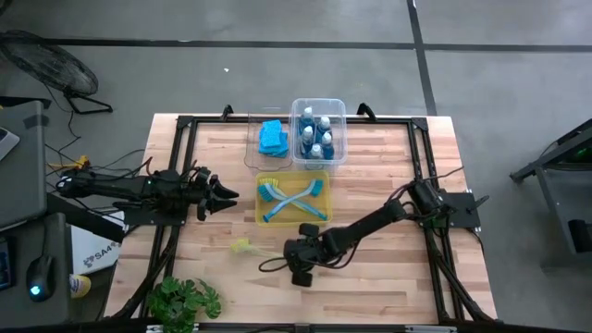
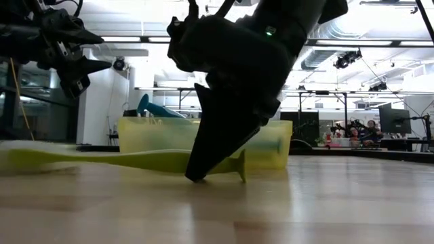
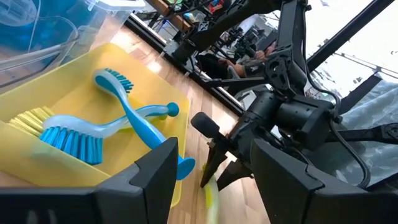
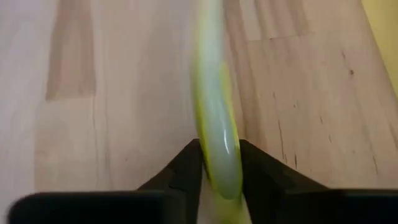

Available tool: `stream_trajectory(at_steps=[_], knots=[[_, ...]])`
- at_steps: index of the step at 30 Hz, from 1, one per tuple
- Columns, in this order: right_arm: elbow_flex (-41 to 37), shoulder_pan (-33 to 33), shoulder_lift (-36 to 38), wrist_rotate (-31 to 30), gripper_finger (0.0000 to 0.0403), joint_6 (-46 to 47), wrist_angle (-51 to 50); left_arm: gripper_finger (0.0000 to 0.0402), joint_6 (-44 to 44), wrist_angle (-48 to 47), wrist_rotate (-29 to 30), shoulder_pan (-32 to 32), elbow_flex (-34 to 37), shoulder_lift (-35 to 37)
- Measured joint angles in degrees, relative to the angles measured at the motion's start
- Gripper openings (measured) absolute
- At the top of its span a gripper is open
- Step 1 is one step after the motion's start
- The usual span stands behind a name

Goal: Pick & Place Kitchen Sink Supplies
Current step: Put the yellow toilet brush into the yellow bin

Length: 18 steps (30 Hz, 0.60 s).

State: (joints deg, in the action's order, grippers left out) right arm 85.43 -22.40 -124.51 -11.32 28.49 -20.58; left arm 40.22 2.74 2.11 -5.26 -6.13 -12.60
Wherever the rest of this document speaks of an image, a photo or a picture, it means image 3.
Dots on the yellow translucent plastic bin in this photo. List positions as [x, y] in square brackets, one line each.
[62, 77]

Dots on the green white dish brush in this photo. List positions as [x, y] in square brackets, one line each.
[212, 199]
[29, 119]

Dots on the clear plastic sheeting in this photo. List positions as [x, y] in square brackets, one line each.
[379, 105]

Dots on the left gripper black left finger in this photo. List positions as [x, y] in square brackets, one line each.
[149, 193]

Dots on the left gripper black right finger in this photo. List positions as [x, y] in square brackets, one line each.
[286, 199]

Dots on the clear deep plastic bin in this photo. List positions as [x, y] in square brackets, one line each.
[124, 4]

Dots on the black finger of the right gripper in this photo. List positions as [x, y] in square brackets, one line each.
[237, 171]
[214, 155]

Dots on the black gantry beam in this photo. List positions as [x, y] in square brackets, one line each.
[348, 31]

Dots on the person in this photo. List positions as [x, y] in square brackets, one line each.
[239, 70]

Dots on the blue white dish brush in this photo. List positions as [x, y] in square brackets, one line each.
[140, 124]
[71, 143]

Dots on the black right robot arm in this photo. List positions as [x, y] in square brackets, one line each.
[289, 62]

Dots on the brown wooden workbench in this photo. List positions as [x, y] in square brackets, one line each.
[164, 11]

